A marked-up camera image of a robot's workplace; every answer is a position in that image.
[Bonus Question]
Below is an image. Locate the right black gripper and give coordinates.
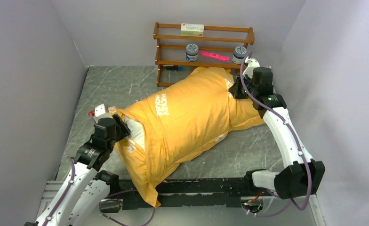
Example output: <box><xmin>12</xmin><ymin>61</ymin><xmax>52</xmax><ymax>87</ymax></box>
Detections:
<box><xmin>230</xmin><ymin>73</ymin><xmax>259</xmax><ymax>100</ymax></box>

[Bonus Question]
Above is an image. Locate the white pillow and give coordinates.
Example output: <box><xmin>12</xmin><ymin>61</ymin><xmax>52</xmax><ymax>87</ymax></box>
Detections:
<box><xmin>124</xmin><ymin>116</ymin><xmax>145</xmax><ymax>153</ymax></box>

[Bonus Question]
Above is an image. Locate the orange Mickey Mouse pillowcase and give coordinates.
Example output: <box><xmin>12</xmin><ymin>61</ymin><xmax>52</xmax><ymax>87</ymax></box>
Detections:
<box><xmin>109</xmin><ymin>67</ymin><xmax>264</xmax><ymax>208</ymax></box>

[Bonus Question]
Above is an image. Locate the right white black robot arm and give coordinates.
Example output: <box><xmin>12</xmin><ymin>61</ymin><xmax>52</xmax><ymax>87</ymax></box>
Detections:
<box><xmin>229</xmin><ymin>67</ymin><xmax>325</xmax><ymax>199</ymax></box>

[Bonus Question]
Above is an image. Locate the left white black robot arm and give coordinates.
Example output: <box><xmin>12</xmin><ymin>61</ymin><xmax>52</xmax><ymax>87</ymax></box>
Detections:
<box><xmin>25</xmin><ymin>113</ymin><xmax>130</xmax><ymax>226</ymax></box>

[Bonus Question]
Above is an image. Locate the right blue white jar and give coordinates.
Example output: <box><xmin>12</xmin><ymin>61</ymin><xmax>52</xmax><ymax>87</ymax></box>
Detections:
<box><xmin>232</xmin><ymin>46</ymin><xmax>247</xmax><ymax>65</ymax></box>

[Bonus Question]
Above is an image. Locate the blue white jar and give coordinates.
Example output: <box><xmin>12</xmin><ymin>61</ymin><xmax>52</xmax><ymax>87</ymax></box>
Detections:
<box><xmin>185</xmin><ymin>43</ymin><xmax>199</xmax><ymax>62</ymax></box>
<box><xmin>232</xmin><ymin>46</ymin><xmax>247</xmax><ymax>65</ymax></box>

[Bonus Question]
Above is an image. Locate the pink plastic strip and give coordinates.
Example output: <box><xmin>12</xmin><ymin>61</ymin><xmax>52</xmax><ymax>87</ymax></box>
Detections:
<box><xmin>201</xmin><ymin>51</ymin><xmax>230</xmax><ymax>62</ymax></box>

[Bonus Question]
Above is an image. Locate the left blue white jar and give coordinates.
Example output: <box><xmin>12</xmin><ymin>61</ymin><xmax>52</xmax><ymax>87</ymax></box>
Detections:
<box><xmin>185</xmin><ymin>43</ymin><xmax>199</xmax><ymax>62</ymax></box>

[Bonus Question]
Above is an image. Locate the black blue marker pen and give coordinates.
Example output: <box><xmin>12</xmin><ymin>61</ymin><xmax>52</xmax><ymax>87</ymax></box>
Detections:
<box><xmin>163</xmin><ymin>65</ymin><xmax>184</xmax><ymax>71</ymax></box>

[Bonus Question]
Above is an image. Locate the wooden three-tier shelf rack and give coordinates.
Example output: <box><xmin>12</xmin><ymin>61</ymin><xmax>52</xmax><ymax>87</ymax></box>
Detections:
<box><xmin>153</xmin><ymin>22</ymin><xmax>255</xmax><ymax>87</ymax></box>

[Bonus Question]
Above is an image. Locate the white green cardboard box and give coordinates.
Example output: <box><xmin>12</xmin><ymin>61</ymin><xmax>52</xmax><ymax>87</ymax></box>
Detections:
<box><xmin>180</xmin><ymin>23</ymin><xmax>204</xmax><ymax>37</ymax></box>

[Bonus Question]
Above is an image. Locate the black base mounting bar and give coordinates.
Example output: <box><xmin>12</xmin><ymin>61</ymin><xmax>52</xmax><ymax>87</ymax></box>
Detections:
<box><xmin>108</xmin><ymin>178</ymin><xmax>269</xmax><ymax>210</ymax></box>

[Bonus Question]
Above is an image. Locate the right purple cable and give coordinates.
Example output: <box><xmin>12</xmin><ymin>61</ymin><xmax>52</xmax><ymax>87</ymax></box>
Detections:
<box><xmin>240</xmin><ymin>51</ymin><xmax>313</xmax><ymax>218</ymax></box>

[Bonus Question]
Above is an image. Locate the purple cable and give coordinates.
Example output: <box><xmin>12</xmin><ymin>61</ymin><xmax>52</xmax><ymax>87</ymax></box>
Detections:
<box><xmin>240</xmin><ymin>51</ymin><xmax>313</xmax><ymax>218</ymax></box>
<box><xmin>42</xmin><ymin>112</ymin><xmax>156</xmax><ymax>226</ymax></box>

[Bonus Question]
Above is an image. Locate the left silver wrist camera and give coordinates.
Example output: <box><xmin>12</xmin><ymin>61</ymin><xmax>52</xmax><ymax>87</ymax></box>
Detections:
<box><xmin>88</xmin><ymin>104</ymin><xmax>111</xmax><ymax>121</ymax></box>

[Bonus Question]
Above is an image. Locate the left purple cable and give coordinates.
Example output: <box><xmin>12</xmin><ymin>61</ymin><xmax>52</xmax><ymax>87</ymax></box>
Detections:
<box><xmin>42</xmin><ymin>112</ymin><xmax>156</xmax><ymax>226</ymax></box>

